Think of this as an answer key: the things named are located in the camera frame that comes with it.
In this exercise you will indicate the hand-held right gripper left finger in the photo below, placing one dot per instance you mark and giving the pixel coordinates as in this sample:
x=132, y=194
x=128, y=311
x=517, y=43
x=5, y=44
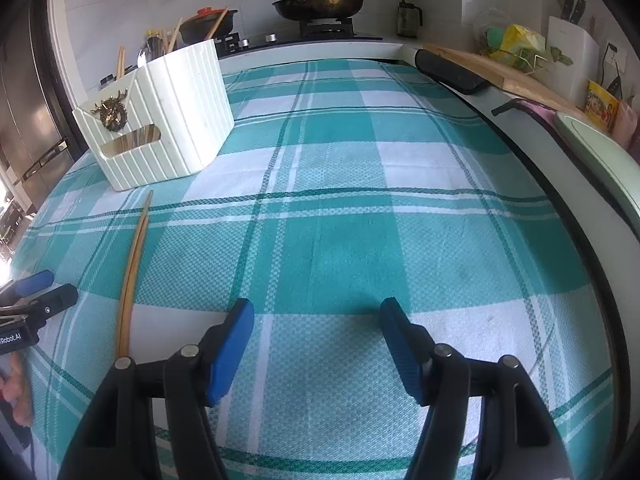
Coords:
x=230, y=355

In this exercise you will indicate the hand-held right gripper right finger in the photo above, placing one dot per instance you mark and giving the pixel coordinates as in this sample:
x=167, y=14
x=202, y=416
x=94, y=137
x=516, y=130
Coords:
x=405, y=355

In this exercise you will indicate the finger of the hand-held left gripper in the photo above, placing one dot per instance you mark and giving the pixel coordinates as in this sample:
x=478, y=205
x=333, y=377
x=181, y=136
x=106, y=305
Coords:
x=52, y=300
x=30, y=284

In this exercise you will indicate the wooden chopstick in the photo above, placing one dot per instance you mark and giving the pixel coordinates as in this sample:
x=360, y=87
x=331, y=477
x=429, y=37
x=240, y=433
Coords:
x=129, y=320
x=217, y=22
x=122, y=320
x=120, y=62
x=164, y=42
x=176, y=35

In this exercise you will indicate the cream ribbed utensil holder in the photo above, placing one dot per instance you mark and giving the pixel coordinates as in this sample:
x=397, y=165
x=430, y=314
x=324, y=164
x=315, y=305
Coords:
x=175, y=110

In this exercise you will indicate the person's left hand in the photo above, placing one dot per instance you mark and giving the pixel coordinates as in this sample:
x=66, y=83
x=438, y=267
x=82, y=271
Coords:
x=15, y=390

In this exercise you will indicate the teal checked tablecloth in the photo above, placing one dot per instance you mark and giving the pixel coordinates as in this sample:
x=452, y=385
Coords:
x=350, y=240

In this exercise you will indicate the pale green tray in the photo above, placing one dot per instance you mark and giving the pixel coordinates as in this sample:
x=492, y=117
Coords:
x=600, y=160

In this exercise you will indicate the wooden cutting board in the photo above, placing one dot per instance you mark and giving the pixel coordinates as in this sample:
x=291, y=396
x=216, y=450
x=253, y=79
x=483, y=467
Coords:
x=525, y=85

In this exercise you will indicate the black clay pot orange lid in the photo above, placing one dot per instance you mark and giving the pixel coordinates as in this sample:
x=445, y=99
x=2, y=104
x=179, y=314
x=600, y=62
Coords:
x=197, y=24

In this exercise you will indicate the yellow packet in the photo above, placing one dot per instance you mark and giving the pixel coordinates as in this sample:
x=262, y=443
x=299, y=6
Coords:
x=600, y=107

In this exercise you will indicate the pink cloth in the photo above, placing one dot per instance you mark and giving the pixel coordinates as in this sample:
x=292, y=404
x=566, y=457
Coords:
x=629, y=122

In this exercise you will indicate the glass kettle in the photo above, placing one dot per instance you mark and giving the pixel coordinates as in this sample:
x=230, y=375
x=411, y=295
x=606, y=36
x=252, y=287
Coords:
x=407, y=20

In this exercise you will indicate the yellow green bag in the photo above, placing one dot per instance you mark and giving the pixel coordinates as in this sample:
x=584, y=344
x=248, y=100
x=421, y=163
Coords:
x=520, y=40

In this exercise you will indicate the black gas stove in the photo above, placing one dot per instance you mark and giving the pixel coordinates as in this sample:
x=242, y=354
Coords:
x=325, y=27

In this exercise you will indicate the white knife block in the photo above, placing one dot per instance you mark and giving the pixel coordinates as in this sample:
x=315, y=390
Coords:
x=570, y=60

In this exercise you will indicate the dark frying pan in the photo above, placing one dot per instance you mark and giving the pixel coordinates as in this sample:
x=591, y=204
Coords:
x=320, y=8

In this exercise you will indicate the white wall outlet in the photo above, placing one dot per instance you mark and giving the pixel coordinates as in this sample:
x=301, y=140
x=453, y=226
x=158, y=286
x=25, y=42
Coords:
x=614, y=50

